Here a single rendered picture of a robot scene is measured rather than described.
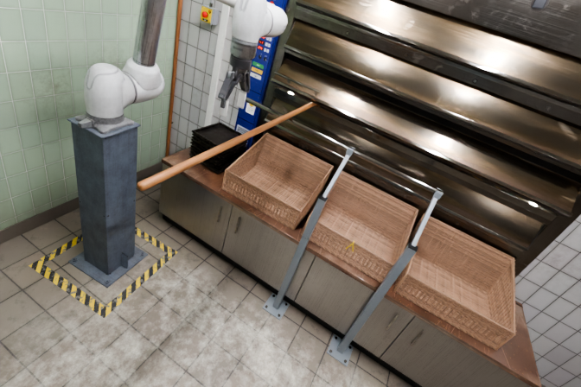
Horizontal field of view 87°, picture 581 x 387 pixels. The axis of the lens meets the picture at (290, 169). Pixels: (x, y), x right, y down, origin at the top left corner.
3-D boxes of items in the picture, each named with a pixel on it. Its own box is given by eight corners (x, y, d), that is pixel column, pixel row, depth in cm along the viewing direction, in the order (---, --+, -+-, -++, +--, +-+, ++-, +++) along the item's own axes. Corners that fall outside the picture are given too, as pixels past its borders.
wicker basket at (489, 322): (402, 241, 207) (423, 211, 193) (487, 286, 193) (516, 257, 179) (392, 292, 167) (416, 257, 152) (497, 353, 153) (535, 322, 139)
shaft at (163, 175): (142, 193, 91) (142, 186, 90) (135, 189, 92) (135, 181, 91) (334, 97, 231) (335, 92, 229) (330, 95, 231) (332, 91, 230)
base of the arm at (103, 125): (65, 121, 140) (63, 110, 137) (107, 110, 158) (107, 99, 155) (95, 137, 136) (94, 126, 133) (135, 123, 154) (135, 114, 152)
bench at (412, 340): (204, 191, 282) (213, 136, 252) (468, 352, 218) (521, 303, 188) (155, 221, 236) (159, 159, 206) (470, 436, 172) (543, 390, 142)
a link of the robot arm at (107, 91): (76, 107, 141) (72, 60, 130) (111, 100, 156) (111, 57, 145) (101, 122, 137) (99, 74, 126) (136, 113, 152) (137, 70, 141)
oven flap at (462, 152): (271, 83, 202) (286, 60, 206) (565, 218, 155) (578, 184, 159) (271, 81, 200) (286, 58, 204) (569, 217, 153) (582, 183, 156)
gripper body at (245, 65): (238, 51, 112) (233, 76, 117) (226, 53, 105) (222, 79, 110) (256, 58, 111) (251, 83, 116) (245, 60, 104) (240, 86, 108)
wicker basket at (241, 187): (258, 162, 238) (266, 131, 224) (322, 196, 224) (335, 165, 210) (219, 188, 198) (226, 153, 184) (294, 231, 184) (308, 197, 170)
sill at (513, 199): (277, 91, 217) (279, 85, 215) (549, 216, 170) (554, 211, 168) (273, 91, 213) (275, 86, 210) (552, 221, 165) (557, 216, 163)
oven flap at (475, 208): (266, 121, 223) (277, 95, 219) (524, 249, 176) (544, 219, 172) (264, 120, 219) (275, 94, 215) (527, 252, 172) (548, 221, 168)
